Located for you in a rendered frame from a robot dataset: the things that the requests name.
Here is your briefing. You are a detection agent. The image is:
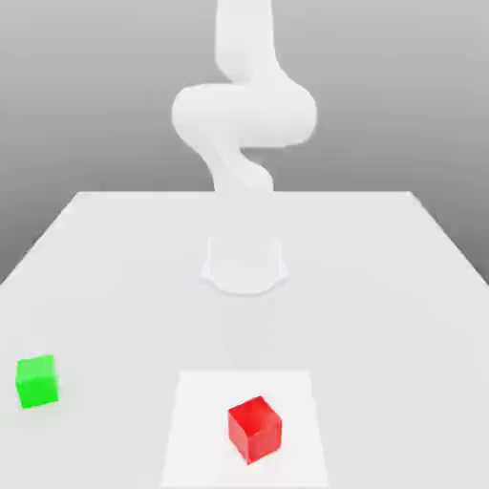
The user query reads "small red cube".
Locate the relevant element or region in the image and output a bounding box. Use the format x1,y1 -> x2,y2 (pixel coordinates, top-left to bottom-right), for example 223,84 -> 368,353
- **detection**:
227,395 -> 284,466

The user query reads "small green cube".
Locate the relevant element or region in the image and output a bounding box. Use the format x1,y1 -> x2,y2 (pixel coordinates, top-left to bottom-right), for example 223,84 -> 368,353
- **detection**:
14,353 -> 60,410

